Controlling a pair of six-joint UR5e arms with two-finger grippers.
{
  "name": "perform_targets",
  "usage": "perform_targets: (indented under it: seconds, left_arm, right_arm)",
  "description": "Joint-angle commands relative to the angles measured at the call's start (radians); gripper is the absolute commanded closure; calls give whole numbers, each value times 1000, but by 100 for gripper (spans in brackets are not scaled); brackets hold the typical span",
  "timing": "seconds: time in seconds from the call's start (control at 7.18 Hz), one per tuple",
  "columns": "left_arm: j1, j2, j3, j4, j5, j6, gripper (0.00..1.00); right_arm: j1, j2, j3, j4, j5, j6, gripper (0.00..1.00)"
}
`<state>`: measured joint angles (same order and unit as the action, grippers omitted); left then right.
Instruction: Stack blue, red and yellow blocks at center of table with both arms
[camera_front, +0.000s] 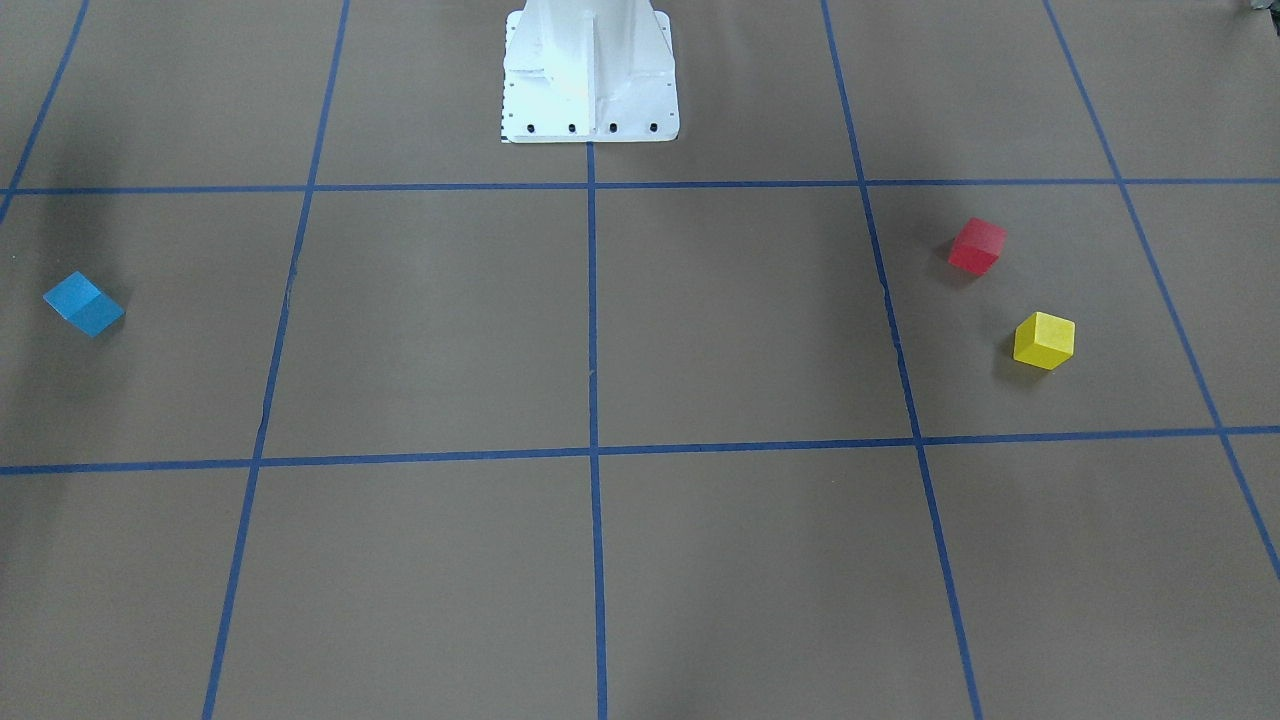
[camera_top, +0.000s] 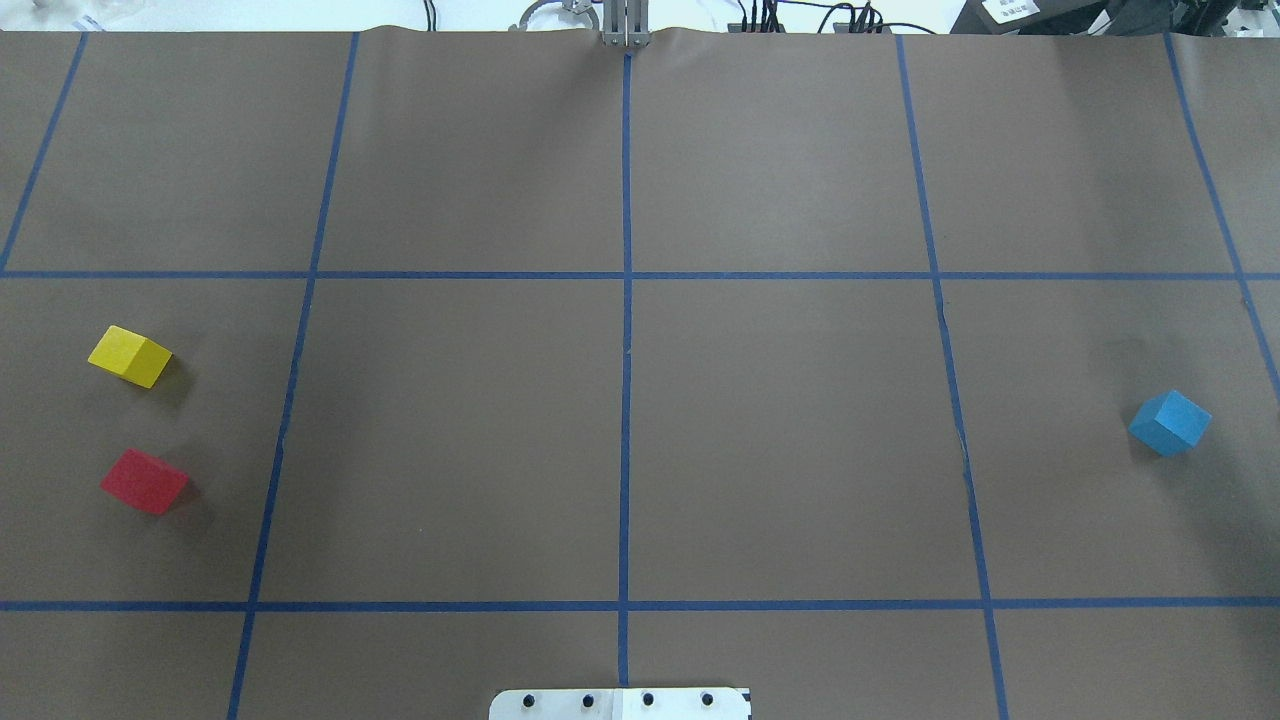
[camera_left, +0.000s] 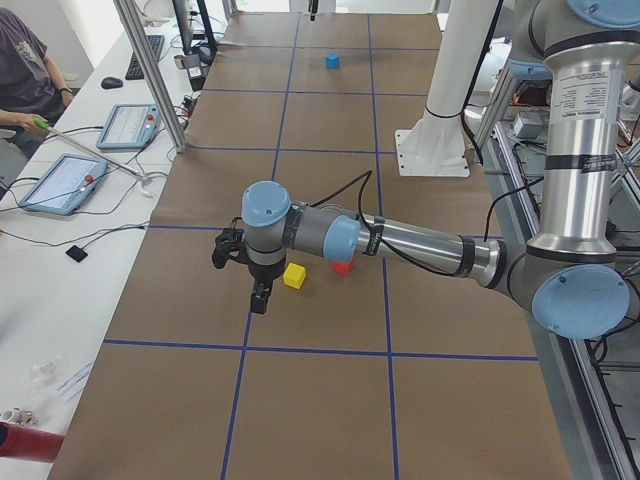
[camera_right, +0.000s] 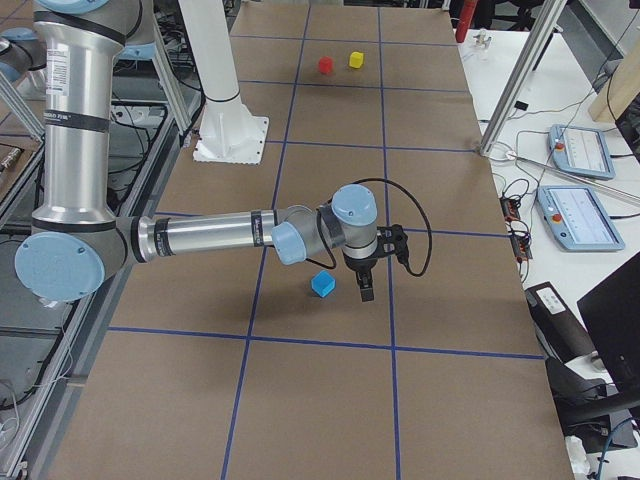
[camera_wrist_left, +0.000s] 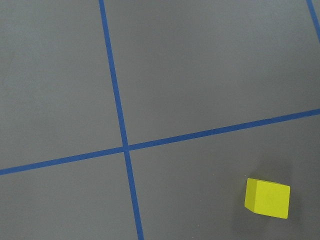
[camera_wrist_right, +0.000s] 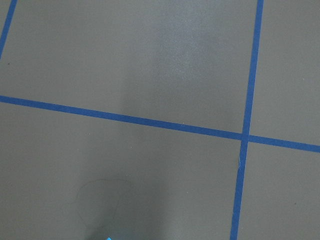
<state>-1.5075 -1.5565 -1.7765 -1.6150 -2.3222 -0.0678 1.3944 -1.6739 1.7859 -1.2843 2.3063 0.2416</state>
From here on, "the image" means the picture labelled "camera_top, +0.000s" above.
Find brown paper table cover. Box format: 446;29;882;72
3;28;1277;719

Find red wooden block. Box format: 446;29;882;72
99;448;189;516

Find aluminium frame post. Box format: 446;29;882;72
600;0;652;47

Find blue wooden block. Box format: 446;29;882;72
1128;389;1213;457

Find yellow wooden block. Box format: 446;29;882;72
87;325;173;389

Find white camera mast base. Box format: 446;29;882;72
488;687;753;719

